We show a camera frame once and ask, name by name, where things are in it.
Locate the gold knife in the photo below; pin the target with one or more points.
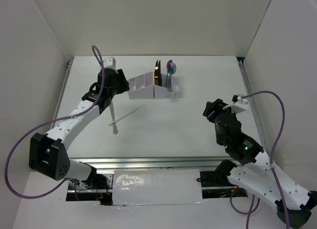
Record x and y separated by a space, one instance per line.
157 74

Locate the white chopstick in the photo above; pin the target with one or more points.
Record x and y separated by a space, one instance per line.
126 115

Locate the white right utensil organizer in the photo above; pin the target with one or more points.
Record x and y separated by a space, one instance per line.
161 92

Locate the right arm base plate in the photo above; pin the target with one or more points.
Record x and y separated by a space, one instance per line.
215 177

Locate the aluminium front rail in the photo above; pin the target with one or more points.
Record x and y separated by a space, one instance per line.
155 163

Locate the black knife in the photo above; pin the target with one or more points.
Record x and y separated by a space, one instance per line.
159 73

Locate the aluminium rail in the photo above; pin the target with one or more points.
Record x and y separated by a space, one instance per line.
254 108
155 163

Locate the white cover plate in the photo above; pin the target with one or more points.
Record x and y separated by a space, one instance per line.
156 187

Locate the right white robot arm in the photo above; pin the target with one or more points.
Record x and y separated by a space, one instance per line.
256 174

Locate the white utensil organizer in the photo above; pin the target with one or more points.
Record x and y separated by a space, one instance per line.
141 87
161 92

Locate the iridescent rainbow spoon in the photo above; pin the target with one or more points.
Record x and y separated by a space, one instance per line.
168 65

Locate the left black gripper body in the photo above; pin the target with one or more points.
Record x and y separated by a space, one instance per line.
120 85

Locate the silver ornate spoon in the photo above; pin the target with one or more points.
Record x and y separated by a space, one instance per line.
173 66

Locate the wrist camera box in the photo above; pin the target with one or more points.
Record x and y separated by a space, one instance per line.
109 62
238 105

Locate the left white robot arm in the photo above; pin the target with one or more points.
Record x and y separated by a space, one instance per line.
48 152

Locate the silver ornate knife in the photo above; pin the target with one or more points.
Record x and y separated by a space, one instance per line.
114 127

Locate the white left utensil organizer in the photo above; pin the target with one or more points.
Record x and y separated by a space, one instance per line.
141 87

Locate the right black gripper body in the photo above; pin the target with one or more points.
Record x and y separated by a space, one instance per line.
216 105

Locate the aluminium right rail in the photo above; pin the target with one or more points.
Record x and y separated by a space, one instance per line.
254 108

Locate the teal spoon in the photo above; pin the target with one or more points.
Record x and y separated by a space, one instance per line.
170 72

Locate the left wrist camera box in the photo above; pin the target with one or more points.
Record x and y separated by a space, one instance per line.
109 62

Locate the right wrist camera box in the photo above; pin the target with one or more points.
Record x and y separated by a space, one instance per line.
238 105

